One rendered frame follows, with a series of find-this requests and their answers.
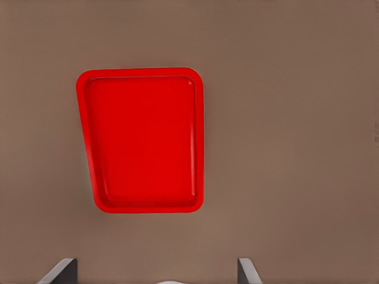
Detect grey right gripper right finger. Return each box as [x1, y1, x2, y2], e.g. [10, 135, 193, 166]
[237, 257, 264, 284]

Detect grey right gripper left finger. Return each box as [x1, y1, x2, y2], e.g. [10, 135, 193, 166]
[36, 257, 78, 284]

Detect red rectangular plastic tray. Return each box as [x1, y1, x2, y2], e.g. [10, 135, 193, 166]
[75, 67, 205, 214]

